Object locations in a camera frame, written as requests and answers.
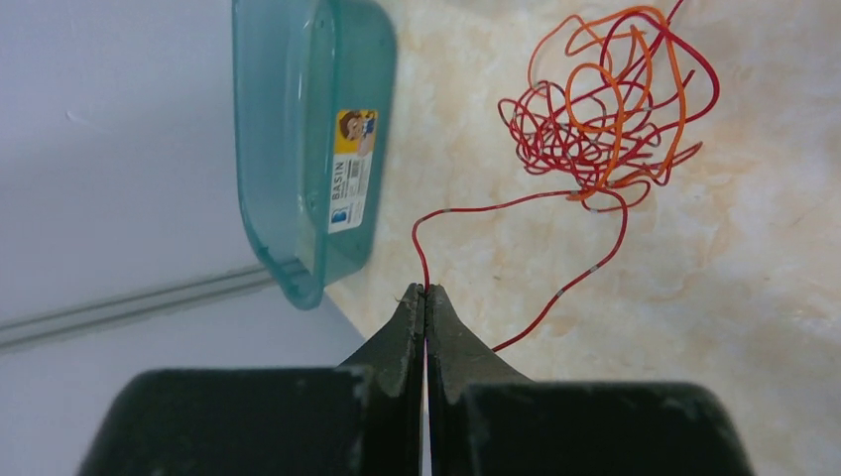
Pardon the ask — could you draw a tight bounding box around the blue transparent plastic tub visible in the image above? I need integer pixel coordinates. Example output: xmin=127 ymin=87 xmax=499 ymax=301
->
xmin=232 ymin=1 xmax=398 ymax=309

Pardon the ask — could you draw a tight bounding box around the coloured wire bundle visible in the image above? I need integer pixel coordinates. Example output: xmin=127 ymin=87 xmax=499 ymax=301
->
xmin=411 ymin=0 xmax=721 ymax=354

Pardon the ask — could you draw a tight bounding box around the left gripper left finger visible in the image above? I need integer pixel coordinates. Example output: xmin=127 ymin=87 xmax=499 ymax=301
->
xmin=79 ymin=285 xmax=424 ymax=475

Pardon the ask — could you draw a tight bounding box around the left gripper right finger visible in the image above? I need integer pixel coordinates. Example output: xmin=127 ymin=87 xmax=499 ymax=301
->
xmin=424 ymin=286 xmax=753 ymax=475

